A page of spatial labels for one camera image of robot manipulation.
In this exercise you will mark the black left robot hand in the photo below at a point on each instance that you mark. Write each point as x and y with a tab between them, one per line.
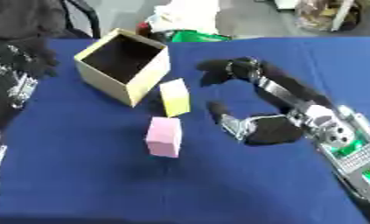
32	55

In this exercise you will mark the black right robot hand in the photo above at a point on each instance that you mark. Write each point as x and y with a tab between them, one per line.
274	131

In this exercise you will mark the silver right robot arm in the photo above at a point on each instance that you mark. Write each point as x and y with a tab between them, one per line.
348	148

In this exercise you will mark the tan cardboard box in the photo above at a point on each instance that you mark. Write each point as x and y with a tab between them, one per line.
124	65

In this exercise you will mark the black chair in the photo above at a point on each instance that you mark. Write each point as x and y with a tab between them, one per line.
78	17

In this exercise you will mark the yellow foam block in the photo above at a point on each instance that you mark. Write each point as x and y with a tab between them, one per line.
175	97

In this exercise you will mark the pink foam block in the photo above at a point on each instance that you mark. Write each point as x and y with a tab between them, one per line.
164	137

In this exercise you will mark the white and green bag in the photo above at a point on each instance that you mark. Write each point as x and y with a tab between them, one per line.
187	22

